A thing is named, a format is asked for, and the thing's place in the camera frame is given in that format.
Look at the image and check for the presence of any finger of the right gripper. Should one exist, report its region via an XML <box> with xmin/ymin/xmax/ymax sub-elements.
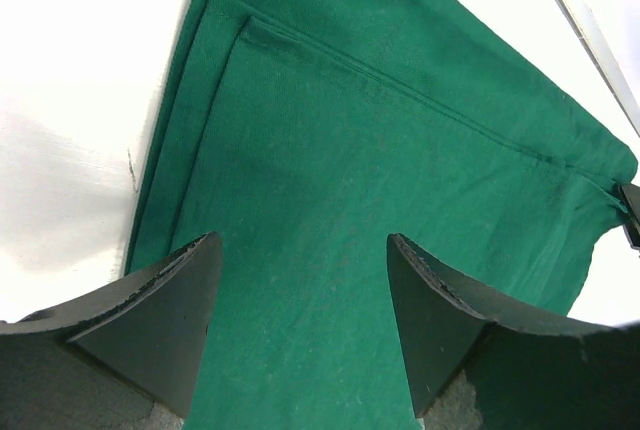
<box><xmin>619</xmin><ymin>184</ymin><xmax>640</xmax><ymax>250</ymax></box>

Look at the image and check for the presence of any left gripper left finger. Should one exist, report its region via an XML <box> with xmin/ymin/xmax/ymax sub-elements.
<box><xmin>1</xmin><ymin>232</ymin><xmax>222</xmax><ymax>429</ymax></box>

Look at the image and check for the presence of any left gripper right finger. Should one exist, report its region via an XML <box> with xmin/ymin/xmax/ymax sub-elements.
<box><xmin>387</xmin><ymin>234</ymin><xmax>639</xmax><ymax>429</ymax></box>

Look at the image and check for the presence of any green surgical cloth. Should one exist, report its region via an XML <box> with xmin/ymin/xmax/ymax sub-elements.
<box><xmin>127</xmin><ymin>0</ymin><xmax>637</xmax><ymax>429</ymax></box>

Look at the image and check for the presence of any back aluminium rail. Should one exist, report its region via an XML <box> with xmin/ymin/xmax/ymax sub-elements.
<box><xmin>555</xmin><ymin>0</ymin><xmax>639</xmax><ymax>131</ymax></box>

